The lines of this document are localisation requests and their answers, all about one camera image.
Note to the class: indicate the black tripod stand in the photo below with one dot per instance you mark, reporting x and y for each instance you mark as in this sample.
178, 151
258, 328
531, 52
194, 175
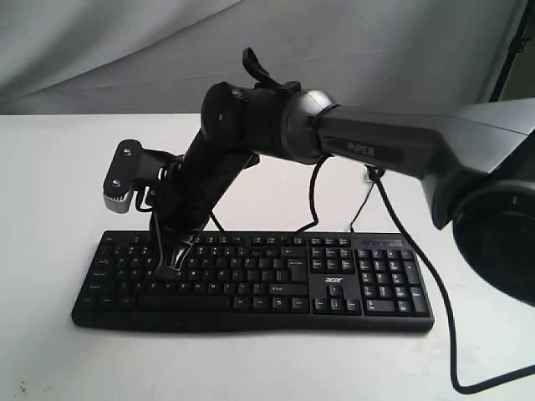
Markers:
516, 46

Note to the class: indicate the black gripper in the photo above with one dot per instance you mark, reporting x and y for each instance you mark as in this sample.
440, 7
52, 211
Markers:
184, 204

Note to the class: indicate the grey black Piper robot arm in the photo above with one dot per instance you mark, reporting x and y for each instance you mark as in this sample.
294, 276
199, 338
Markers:
475, 164

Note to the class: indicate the grey backdrop cloth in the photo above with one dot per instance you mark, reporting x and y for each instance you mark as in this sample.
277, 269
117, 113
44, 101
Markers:
107, 57

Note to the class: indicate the black Acer keyboard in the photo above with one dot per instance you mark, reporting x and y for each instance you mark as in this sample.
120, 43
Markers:
239, 281

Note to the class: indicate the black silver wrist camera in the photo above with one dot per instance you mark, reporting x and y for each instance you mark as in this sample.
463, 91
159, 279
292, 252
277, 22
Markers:
133, 169

